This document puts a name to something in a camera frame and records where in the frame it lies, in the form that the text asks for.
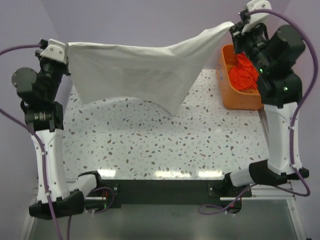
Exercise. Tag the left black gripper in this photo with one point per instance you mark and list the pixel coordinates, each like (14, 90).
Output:
(66, 69)

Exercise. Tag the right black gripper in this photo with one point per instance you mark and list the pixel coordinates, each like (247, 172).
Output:
(238, 37)

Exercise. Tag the white coca-cola t shirt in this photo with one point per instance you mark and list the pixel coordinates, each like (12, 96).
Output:
(161, 75)

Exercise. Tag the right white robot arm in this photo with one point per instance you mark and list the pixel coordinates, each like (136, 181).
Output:
(281, 91)

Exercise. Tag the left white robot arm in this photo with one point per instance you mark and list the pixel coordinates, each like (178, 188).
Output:
(44, 117)

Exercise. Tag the orange t shirt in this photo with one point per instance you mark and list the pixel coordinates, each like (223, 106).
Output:
(243, 76)

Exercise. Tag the orange plastic basket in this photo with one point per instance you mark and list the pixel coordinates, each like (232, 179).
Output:
(233, 99)

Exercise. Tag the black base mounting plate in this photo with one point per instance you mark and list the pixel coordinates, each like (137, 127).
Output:
(168, 192)

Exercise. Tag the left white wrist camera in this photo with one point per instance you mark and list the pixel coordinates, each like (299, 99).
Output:
(56, 51)

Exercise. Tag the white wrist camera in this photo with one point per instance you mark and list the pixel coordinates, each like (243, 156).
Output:
(56, 51)
(250, 18)

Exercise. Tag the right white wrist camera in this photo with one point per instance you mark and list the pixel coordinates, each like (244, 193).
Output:
(250, 18)

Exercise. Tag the aluminium frame rail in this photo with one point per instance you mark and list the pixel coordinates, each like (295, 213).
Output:
(260, 192)

